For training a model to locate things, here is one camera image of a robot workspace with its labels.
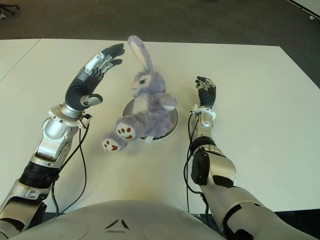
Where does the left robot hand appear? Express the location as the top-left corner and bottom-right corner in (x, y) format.
(64, 43), (126, 112)

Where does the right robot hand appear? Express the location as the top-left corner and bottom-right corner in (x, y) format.
(194, 75), (218, 109)

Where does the purple plush bunny doll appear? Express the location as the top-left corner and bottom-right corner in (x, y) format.
(100, 34), (179, 153)

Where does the white plate black rim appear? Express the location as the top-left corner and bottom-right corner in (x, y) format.
(122, 98), (179, 141)

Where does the black office chair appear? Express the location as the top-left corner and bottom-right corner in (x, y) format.
(0, 0), (21, 15)

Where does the white board panel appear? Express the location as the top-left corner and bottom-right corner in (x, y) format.
(287, 0), (320, 16)

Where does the grey robot torso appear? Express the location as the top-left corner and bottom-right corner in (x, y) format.
(9, 199), (226, 240)

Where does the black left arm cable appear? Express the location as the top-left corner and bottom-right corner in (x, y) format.
(50, 119), (91, 216)

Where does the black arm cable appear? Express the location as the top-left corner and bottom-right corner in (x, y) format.
(50, 119), (91, 216)
(184, 111), (214, 227)

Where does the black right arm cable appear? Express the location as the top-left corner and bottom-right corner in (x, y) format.
(184, 111), (214, 227)

